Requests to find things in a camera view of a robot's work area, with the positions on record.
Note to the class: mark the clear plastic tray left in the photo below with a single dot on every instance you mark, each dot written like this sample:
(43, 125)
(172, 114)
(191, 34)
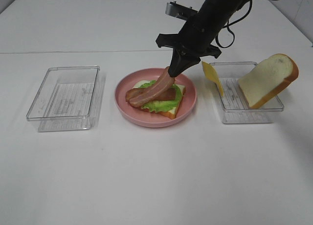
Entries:
(68, 99)

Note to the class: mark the bread slice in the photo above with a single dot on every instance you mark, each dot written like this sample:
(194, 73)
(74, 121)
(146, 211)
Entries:
(267, 79)
(166, 114)

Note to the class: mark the pink round plate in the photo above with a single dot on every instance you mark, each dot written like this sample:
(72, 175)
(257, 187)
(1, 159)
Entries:
(147, 119)

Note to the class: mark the brown bacon strip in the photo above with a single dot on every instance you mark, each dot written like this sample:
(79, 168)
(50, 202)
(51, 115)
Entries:
(167, 95)

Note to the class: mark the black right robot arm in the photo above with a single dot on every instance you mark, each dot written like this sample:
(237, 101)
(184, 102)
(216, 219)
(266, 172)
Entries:
(218, 12)

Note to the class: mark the green lettuce leaf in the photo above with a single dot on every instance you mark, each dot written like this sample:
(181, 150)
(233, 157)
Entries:
(166, 106)

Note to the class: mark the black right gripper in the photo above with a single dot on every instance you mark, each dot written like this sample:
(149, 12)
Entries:
(194, 39)

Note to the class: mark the clear plastic tray right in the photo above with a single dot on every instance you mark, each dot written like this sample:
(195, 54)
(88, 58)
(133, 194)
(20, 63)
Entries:
(232, 106)

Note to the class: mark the clear plastic tray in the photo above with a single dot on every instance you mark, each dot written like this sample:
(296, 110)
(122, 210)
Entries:
(68, 99)
(232, 106)

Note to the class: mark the pink bacon strip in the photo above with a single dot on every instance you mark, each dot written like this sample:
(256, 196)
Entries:
(163, 83)

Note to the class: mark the yellow cheese slice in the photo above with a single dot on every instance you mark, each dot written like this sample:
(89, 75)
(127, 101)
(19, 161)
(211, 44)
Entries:
(211, 74)

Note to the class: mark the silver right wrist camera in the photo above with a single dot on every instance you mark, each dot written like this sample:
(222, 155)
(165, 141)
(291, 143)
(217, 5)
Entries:
(179, 11)

